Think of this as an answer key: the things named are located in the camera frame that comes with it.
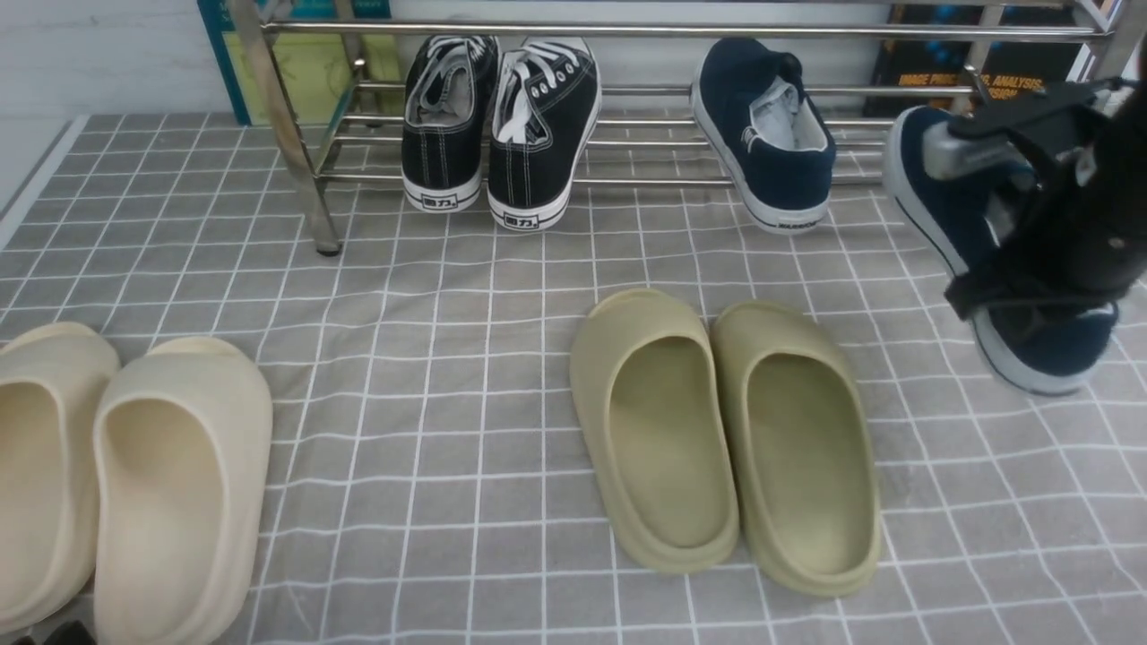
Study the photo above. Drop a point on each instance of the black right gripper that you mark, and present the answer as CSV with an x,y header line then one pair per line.
x,y
1076,246

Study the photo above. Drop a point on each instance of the navy slip-on shoe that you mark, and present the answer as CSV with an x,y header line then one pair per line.
x,y
952,216
752,106

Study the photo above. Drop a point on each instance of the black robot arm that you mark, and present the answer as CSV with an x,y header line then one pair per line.
x,y
1125,139

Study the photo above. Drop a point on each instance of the silver metal shoe rack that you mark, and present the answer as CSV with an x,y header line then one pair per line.
x,y
1115,36

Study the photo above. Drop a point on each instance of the black image processing book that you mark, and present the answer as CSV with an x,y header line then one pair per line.
x,y
1010,67

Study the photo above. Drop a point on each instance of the right olive foam slipper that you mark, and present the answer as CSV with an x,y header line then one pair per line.
x,y
800,448

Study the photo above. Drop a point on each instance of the olive foam slipper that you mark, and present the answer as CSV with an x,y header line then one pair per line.
x,y
641,370
800,448

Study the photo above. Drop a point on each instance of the left olive foam slipper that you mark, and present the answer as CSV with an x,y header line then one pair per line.
x,y
641,370

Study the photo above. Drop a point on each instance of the right black canvas sneaker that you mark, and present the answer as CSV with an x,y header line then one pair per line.
x,y
546,108

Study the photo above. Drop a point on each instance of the black canvas sneaker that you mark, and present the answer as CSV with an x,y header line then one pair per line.
x,y
546,108
449,89

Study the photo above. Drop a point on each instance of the left black canvas sneaker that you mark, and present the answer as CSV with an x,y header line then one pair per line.
x,y
449,89

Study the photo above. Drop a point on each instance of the grey checked tablecloth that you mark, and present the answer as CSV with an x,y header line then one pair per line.
x,y
428,482

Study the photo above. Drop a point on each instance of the teal and yellow book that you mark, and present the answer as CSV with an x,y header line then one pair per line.
x,y
312,65

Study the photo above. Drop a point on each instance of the right cream foam slipper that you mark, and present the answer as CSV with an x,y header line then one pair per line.
x,y
182,443

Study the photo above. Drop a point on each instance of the cream foam slipper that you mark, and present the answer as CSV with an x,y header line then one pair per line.
x,y
182,443
52,379

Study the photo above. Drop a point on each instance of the left cream foam slipper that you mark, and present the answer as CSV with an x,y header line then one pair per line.
x,y
52,379

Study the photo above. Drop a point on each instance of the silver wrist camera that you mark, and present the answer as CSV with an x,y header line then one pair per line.
x,y
1043,128

